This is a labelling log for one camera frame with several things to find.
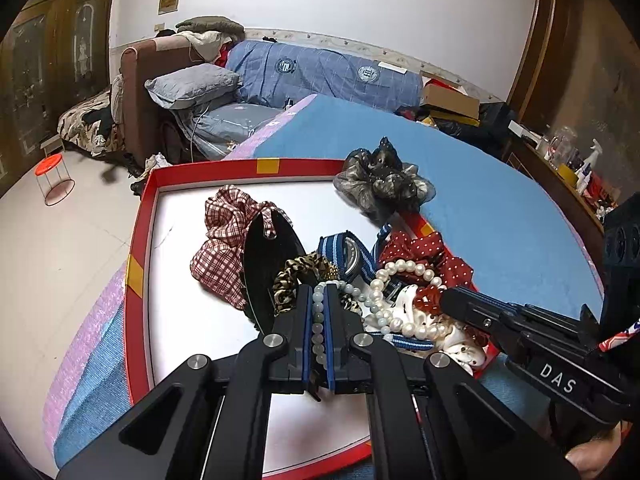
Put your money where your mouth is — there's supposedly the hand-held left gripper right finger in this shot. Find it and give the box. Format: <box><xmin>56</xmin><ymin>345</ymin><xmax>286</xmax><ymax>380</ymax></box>
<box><xmin>324</xmin><ymin>283</ymin><xmax>581</xmax><ymax>480</ymax></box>

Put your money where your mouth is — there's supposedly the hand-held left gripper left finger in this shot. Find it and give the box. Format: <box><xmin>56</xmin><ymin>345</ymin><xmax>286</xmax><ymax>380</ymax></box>
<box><xmin>57</xmin><ymin>284</ymin><xmax>315</xmax><ymax>480</ymax></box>

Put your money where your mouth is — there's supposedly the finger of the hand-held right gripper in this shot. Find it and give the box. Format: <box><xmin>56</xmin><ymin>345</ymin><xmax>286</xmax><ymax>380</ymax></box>
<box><xmin>439</xmin><ymin>287</ymin><xmax>526</xmax><ymax>361</ymax></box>
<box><xmin>467</xmin><ymin>290</ymin><xmax>533</xmax><ymax>317</ymax></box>

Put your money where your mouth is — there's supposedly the pale bead bracelet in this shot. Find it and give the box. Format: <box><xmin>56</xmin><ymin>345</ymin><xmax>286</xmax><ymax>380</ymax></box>
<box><xmin>310</xmin><ymin>280</ymin><xmax>397</xmax><ymax>372</ymax></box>

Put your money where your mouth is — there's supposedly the white dotted scrunchie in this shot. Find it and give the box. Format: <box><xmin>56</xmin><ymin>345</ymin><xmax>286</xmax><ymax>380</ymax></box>
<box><xmin>392</xmin><ymin>284</ymin><xmax>490</xmax><ymax>377</ymax></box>

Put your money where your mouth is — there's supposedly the dark red polka dot scrunchie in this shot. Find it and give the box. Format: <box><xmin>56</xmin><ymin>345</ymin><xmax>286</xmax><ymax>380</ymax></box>
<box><xmin>377</xmin><ymin>230</ymin><xmax>474</xmax><ymax>292</ymax></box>

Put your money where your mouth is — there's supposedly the red rimmed white tray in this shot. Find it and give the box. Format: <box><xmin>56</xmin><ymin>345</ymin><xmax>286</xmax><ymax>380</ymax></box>
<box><xmin>124</xmin><ymin>158</ymin><xmax>501</xmax><ymax>480</ymax></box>

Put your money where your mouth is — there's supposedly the red plaid scrunchie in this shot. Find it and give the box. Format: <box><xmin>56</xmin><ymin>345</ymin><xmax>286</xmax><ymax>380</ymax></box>
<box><xmin>190</xmin><ymin>185</ymin><xmax>297</xmax><ymax>311</ymax></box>

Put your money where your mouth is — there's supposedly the person's right hand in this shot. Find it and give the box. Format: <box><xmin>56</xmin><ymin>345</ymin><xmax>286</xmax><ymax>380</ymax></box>
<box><xmin>565</xmin><ymin>435</ymin><xmax>628</xmax><ymax>480</ymax></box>

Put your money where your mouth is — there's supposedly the leopard print scrunchie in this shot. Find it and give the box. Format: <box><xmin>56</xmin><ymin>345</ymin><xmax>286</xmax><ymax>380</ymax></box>
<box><xmin>271</xmin><ymin>252</ymin><xmax>363</xmax><ymax>317</ymax></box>

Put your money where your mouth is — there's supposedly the black oval hair clip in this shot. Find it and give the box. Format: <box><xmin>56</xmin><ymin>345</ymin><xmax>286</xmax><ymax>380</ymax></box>
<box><xmin>241</xmin><ymin>208</ymin><xmax>307</xmax><ymax>333</ymax></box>

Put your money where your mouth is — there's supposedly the blue striped ribbon band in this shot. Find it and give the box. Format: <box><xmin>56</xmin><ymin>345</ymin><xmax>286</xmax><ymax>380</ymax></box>
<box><xmin>316</xmin><ymin>224</ymin><xmax>436</xmax><ymax>352</ymax></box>

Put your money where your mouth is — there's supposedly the wooden side table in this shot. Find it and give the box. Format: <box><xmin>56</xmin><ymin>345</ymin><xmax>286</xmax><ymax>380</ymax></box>
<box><xmin>502</xmin><ymin>132</ymin><xmax>608</xmax><ymax>266</ymax></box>

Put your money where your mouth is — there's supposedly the dark grey sheer scrunchie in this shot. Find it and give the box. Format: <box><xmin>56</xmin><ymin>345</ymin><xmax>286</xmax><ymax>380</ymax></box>
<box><xmin>333</xmin><ymin>136</ymin><xmax>437</xmax><ymax>222</ymax></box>

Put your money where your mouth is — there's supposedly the clear glass jar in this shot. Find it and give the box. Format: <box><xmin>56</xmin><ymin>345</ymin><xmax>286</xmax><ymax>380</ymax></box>
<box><xmin>549</xmin><ymin>126</ymin><xmax>577</xmax><ymax>163</ymax></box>

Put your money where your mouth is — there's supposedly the white spray bottle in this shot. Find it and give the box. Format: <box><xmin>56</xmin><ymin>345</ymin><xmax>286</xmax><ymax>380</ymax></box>
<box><xmin>580</xmin><ymin>138</ymin><xmax>602</xmax><ymax>183</ymax></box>

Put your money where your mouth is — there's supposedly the black bag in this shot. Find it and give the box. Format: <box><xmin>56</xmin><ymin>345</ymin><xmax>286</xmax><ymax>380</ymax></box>
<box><xmin>477</xmin><ymin>101</ymin><xmax>518</xmax><ymax>143</ymax></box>

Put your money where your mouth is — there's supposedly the cardboard box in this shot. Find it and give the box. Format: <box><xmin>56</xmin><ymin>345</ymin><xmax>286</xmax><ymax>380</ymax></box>
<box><xmin>421</xmin><ymin>81</ymin><xmax>482</xmax><ymax>120</ymax></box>

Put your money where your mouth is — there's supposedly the grey folded bedding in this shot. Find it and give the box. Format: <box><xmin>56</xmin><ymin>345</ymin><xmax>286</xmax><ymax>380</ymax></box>
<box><xmin>172</xmin><ymin>101</ymin><xmax>283</xmax><ymax>159</ymax></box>

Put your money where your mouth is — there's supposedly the blue checked quilt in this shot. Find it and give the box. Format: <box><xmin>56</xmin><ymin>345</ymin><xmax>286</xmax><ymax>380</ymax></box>
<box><xmin>226</xmin><ymin>40</ymin><xmax>425</xmax><ymax>111</ymax></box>

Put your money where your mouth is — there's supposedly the grey pillow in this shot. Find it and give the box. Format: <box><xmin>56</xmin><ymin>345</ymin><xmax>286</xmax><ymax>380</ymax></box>
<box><xmin>144</xmin><ymin>63</ymin><xmax>242</xmax><ymax>111</ymax></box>

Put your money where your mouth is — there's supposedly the brown armchair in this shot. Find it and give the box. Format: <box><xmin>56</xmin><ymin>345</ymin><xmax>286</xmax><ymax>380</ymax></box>
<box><xmin>119</xmin><ymin>34</ymin><xmax>203</xmax><ymax>163</ymax></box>

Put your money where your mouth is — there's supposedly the red round stool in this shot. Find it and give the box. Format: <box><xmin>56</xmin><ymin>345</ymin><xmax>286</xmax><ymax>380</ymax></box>
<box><xmin>34</xmin><ymin>155</ymin><xmax>77</xmax><ymax>207</ymax></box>

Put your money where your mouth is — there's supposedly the patterned blanket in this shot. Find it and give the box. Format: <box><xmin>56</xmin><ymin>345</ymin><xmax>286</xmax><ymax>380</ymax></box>
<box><xmin>56</xmin><ymin>91</ymin><xmax>123</xmax><ymax>157</ymax></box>

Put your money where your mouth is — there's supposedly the heap of clothes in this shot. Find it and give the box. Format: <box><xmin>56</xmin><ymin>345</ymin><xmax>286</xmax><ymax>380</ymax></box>
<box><xmin>175</xmin><ymin>15</ymin><xmax>247</xmax><ymax>46</ymax></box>

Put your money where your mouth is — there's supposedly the dark wooden wardrobe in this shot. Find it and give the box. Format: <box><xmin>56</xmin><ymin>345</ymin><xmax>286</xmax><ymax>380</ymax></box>
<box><xmin>0</xmin><ymin>0</ymin><xmax>122</xmax><ymax>198</ymax></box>

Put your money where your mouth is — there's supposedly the white pearl bracelet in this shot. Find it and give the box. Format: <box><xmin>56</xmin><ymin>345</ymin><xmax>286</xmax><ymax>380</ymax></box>
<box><xmin>369</xmin><ymin>259</ymin><xmax>452</xmax><ymax>342</ymax></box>

